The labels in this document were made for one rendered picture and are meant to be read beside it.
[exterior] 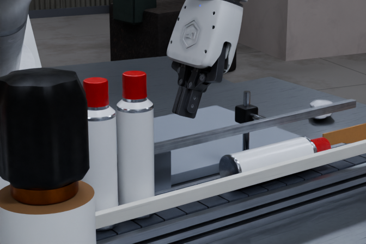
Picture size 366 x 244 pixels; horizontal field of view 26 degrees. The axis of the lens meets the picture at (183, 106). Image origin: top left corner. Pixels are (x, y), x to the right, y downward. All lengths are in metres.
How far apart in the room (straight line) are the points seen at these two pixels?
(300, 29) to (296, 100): 4.20
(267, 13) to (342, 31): 0.60
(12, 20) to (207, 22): 0.55
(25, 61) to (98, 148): 0.74
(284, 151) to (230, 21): 0.27
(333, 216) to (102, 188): 0.39
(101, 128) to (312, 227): 0.38
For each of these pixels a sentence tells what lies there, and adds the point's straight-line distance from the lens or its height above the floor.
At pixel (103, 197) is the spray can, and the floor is 0.93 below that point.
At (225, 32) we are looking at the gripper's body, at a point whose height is 1.14.
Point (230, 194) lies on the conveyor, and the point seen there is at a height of 0.88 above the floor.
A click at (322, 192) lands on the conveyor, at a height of 0.85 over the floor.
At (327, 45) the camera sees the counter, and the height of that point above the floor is 0.09.
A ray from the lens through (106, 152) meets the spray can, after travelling 1.05.
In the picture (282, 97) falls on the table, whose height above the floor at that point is 0.83.
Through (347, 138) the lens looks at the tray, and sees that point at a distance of 1.59.
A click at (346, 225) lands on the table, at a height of 0.83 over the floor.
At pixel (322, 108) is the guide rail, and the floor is 0.96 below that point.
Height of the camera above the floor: 1.34
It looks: 16 degrees down
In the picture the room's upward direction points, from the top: straight up
